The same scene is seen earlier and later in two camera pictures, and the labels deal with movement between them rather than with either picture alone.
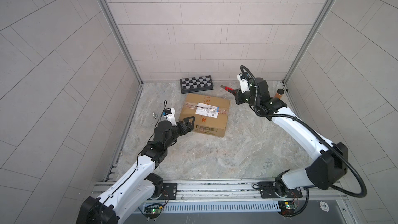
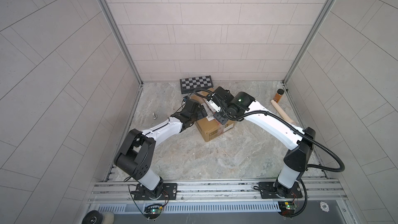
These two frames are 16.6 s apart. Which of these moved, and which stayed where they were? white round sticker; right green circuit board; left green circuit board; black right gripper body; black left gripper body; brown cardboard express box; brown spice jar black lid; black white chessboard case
Moved: black left gripper body; brown cardboard express box; black right gripper body
Stayed: left green circuit board; brown spice jar black lid; right green circuit board; white round sticker; black white chessboard case
